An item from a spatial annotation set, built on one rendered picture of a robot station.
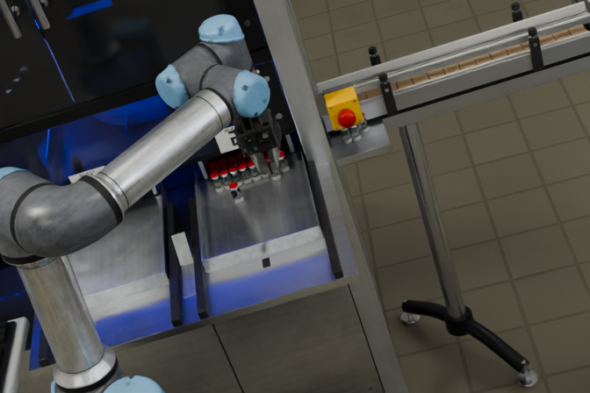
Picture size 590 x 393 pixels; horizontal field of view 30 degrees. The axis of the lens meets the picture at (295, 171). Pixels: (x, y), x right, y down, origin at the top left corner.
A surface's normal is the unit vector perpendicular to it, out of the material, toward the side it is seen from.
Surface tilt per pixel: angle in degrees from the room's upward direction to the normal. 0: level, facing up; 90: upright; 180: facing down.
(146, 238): 0
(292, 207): 0
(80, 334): 89
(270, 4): 90
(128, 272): 0
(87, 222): 79
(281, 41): 90
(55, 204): 29
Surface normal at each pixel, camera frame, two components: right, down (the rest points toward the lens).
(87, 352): 0.62, 0.30
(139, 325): -0.27, -0.78
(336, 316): 0.12, 0.56
